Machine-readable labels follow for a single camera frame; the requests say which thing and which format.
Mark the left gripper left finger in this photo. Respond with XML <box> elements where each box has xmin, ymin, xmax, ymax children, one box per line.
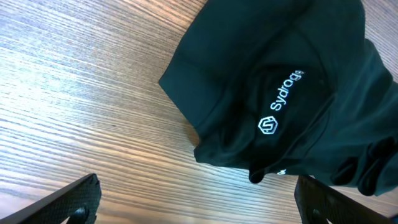
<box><xmin>1</xmin><ymin>174</ymin><xmax>101</xmax><ymax>224</ymax></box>

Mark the black t-shirt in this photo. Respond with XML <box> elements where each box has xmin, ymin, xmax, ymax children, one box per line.
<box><xmin>159</xmin><ymin>0</ymin><xmax>397</xmax><ymax>196</ymax></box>

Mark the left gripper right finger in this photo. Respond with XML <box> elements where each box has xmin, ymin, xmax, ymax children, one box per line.
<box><xmin>294</xmin><ymin>175</ymin><xmax>395</xmax><ymax>224</ymax></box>

